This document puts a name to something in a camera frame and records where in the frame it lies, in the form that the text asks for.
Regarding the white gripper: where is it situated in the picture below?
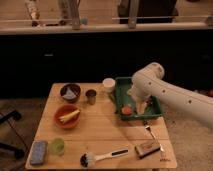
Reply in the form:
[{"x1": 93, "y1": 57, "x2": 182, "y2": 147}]
[{"x1": 128, "y1": 87, "x2": 150, "y2": 115}]

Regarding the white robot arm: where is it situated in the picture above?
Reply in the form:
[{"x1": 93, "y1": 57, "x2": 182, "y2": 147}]
[{"x1": 129, "y1": 62, "x2": 213, "y2": 130}]

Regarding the red tomato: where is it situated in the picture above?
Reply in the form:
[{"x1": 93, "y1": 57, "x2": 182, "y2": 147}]
[{"x1": 121, "y1": 105, "x2": 132, "y2": 116}]

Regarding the metal fork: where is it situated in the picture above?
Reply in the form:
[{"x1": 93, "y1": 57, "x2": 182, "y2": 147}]
[{"x1": 145, "y1": 125, "x2": 165, "y2": 153}]

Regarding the green plastic tray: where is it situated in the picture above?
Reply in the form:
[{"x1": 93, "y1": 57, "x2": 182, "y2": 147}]
[{"x1": 115, "y1": 77, "x2": 163, "y2": 121}]

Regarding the white paper cup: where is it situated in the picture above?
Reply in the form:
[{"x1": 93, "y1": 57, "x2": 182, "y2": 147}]
[{"x1": 103, "y1": 78, "x2": 115, "y2": 93}]

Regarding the wooden block brush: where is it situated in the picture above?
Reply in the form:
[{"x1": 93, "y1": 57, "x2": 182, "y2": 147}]
[{"x1": 135, "y1": 140, "x2": 160, "y2": 159}]

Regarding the metal cup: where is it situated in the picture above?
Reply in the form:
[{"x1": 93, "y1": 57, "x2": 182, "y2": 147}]
[{"x1": 86, "y1": 89, "x2": 97, "y2": 105}]

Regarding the crumpled grey cloth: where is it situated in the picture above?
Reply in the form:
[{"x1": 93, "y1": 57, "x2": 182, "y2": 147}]
[{"x1": 63, "y1": 88, "x2": 77, "y2": 100}]

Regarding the dark brown bowl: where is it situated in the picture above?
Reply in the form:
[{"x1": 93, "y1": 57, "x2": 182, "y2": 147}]
[{"x1": 60, "y1": 83, "x2": 81, "y2": 103}]

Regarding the yellow banana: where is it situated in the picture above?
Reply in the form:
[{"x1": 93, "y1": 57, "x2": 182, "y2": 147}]
[{"x1": 59, "y1": 109, "x2": 80, "y2": 123}]

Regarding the orange bowl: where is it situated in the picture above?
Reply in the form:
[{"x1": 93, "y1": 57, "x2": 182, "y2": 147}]
[{"x1": 54, "y1": 105, "x2": 80, "y2": 129}]

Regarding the white dish brush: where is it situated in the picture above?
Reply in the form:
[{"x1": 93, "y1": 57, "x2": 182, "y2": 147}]
[{"x1": 80, "y1": 149, "x2": 129, "y2": 168}]

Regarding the green plastic cup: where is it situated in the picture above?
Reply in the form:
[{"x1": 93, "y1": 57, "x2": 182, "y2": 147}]
[{"x1": 49, "y1": 138, "x2": 64, "y2": 156}]

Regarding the blue sponge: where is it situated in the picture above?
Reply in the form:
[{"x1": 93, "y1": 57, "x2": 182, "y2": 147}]
[{"x1": 30, "y1": 141, "x2": 48, "y2": 166}]

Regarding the black chair base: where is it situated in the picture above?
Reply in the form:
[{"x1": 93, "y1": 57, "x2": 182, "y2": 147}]
[{"x1": 0, "y1": 109, "x2": 26, "y2": 160}]

